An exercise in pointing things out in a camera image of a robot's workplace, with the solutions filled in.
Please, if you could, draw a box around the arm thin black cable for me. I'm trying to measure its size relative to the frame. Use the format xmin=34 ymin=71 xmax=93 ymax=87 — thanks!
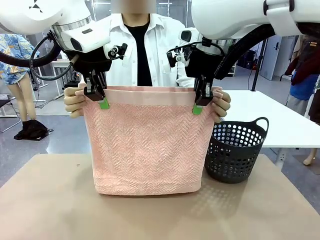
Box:
xmin=29 ymin=31 xmax=80 ymax=82
xmin=166 ymin=39 xmax=226 ymax=57

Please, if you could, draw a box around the small white desk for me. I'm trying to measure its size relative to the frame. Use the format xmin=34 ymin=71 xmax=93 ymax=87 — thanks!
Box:
xmin=50 ymin=59 xmax=81 ymax=99

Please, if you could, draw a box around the person's left forearm white sleeve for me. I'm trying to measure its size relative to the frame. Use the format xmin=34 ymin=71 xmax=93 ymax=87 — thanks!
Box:
xmin=175 ymin=61 xmax=196 ymax=89

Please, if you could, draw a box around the person torso white shirt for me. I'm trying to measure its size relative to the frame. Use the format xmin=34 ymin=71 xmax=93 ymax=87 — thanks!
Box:
xmin=79 ymin=12 xmax=201 ymax=89

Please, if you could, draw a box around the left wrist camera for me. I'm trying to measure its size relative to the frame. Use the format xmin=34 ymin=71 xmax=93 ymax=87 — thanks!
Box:
xmin=104 ymin=42 xmax=129 ymax=61

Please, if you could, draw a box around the left arm thick black hose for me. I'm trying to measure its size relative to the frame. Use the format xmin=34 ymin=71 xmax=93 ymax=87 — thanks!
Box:
xmin=0 ymin=37 xmax=66 ymax=68

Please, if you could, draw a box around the person's right hand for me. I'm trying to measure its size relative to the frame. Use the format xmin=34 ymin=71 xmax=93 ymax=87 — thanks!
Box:
xmin=63 ymin=83 xmax=88 ymax=119

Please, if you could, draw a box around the right arm thick black hose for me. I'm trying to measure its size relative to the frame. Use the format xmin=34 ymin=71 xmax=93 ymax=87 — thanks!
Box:
xmin=214 ymin=22 xmax=277 ymax=81

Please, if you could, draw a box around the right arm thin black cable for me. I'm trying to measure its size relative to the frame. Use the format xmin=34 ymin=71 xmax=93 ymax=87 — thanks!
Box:
xmin=166 ymin=39 xmax=226 ymax=57

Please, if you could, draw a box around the black clothes pile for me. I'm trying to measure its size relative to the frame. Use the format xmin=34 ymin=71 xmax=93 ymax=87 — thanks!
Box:
xmin=13 ymin=119 xmax=54 ymax=141

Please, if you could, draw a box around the person's left hand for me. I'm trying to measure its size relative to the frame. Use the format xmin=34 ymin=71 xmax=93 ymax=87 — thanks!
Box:
xmin=210 ymin=86 xmax=232 ymax=124

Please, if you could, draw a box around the black stand pole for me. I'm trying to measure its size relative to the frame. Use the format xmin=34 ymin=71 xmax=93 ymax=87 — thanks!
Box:
xmin=247 ymin=38 xmax=267 ymax=92

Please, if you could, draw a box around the dark grey perforated laundry basket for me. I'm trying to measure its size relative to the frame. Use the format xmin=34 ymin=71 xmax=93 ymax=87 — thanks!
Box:
xmin=204 ymin=116 xmax=270 ymax=185

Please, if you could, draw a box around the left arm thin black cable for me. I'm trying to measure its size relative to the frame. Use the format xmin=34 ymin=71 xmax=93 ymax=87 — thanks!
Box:
xmin=29 ymin=31 xmax=80 ymax=82

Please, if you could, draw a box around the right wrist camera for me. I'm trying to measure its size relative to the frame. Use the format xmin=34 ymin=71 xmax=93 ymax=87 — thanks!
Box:
xmin=166 ymin=45 xmax=192 ymax=69

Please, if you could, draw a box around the large white table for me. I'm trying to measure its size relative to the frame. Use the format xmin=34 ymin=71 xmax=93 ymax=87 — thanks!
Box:
xmin=215 ymin=89 xmax=320 ymax=169

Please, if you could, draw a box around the mannequin in dark red clothes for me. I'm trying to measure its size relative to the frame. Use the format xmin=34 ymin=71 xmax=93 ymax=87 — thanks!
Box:
xmin=284 ymin=34 xmax=320 ymax=124

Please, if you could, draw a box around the mannequin in blue floral shirt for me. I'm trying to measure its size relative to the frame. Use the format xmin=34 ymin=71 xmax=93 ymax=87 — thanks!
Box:
xmin=0 ymin=32 xmax=38 ymax=121

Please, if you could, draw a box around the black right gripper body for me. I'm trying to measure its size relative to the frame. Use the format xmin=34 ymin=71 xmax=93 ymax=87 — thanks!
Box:
xmin=184 ymin=48 xmax=224 ymax=80

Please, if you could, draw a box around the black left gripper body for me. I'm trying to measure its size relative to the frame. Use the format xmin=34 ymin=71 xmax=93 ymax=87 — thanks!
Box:
xmin=65 ymin=46 xmax=113 ymax=74

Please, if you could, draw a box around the pink herringbone towel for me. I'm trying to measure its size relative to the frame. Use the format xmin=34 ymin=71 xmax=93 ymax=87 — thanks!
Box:
xmin=81 ymin=85 xmax=224 ymax=197

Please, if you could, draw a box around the arm thick black hose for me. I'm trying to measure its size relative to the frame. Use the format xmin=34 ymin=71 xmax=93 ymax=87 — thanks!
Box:
xmin=0 ymin=37 xmax=66 ymax=68
xmin=214 ymin=22 xmax=277 ymax=81

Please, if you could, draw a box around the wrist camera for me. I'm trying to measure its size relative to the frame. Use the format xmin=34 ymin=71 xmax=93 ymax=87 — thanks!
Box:
xmin=104 ymin=42 xmax=129 ymax=61
xmin=166 ymin=45 xmax=192 ymax=69

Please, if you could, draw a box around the grey door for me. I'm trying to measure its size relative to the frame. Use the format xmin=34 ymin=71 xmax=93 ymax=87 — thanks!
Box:
xmin=260 ymin=34 xmax=285 ymax=81

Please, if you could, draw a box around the black folding chair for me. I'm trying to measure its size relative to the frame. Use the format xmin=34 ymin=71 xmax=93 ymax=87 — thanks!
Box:
xmin=0 ymin=93 xmax=23 ymax=133

